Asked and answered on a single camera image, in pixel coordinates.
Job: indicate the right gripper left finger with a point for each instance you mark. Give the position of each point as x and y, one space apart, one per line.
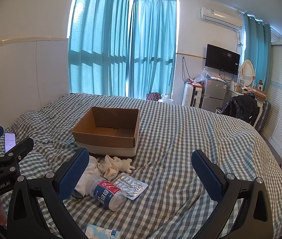
25 218

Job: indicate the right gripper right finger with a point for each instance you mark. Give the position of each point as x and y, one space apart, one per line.
254 219

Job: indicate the clear plastic water bottle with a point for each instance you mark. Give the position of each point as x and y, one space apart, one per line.
106 193

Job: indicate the white plastic bag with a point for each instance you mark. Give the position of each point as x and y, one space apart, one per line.
108 168

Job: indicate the smartphone with lit screen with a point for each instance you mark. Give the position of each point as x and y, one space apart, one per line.
10 141

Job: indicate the blue tissue packet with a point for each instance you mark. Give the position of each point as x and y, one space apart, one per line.
95 232

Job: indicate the white padded headboard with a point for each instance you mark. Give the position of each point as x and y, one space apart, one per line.
33 73

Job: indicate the green checkered bed quilt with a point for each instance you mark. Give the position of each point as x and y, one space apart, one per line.
175 203

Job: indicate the white cloth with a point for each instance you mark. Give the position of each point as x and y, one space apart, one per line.
89 173

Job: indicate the brown cardboard box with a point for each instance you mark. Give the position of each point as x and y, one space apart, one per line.
109 131

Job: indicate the silver pill blister pack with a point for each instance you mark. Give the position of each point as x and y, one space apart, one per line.
130 185

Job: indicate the black jacket on chair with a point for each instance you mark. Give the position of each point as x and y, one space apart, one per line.
243 107

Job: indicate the wooden dressing table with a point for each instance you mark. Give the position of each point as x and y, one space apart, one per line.
258 94

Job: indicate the silver mini fridge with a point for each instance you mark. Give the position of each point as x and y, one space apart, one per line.
213 94

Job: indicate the white suitcase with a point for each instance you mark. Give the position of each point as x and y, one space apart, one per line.
192 95

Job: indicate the left teal curtain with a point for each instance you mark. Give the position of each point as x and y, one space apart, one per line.
98 47

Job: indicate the teal curtain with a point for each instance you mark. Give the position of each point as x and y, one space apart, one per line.
153 41
98 47
258 48

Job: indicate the oval white vanity mirror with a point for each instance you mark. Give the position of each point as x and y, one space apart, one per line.
246 74

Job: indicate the clear plastic bag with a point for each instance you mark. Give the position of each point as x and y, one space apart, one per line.
202 76

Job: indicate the dark red patterned bag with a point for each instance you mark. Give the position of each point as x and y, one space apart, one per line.
153 96

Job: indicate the middle teal curtain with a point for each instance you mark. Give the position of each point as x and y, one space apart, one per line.
153 41

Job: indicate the right teal curtain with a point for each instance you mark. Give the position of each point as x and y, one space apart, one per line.
258 48

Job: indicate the black wall television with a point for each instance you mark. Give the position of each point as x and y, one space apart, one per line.
222 59

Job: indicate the white wall air conditioner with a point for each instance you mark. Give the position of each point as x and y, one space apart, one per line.
220 18

